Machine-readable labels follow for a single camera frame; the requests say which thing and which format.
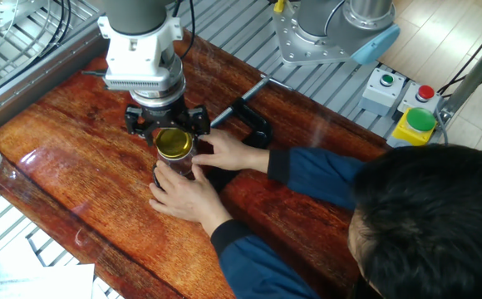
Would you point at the dark haired person's head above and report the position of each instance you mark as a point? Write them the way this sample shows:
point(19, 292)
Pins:
point(432, 216)

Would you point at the black iron C-clamp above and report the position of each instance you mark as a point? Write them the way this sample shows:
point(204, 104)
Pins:
point(257, 124)

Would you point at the person's right hand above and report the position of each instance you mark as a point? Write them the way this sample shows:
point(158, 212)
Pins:
point(232, 155)

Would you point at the white paper sheets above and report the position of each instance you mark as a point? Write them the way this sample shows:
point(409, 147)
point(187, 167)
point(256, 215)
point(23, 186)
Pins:
point(58, 282)

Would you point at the grey box small green button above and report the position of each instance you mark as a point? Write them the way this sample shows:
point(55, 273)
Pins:
point(380, 93)

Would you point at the aluminium frame post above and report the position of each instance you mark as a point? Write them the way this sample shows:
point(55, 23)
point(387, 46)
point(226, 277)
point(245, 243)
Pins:
point(473, 74)

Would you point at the right forearm blue sleeve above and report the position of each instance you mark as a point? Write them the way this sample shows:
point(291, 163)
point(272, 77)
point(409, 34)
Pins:
point(316, 174)

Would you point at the left forearm blue sleeve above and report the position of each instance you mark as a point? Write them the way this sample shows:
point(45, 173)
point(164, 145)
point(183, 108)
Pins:
point(257, 266)

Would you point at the person's left hand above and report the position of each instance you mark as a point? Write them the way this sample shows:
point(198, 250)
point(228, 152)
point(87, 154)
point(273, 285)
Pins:
point(187, 199)

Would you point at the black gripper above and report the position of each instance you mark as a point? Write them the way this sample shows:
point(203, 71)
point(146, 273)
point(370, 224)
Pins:
point(166, 114)

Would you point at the yellow box big green button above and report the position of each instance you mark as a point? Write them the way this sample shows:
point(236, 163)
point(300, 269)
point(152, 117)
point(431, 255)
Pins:
point(411, 128)

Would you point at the white wrist housing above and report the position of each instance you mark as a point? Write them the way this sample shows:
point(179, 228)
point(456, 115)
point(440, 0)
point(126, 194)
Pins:
point(141, 58)

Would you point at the silver robot mounting plate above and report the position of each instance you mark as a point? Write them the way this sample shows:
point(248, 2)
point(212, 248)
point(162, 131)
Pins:
point(291, 41)

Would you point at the perforated aluminium plate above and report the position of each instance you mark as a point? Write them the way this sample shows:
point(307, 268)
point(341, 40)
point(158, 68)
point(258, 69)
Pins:
point(0, 10)

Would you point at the grey box red button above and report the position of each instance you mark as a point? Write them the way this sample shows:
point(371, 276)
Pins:
point(426, 92)

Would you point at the yellow metal jar lid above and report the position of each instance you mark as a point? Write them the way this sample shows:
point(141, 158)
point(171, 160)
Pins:
point(173, 143)

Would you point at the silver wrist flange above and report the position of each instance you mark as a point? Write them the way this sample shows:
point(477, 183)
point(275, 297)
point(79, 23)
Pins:
point(158, 97)

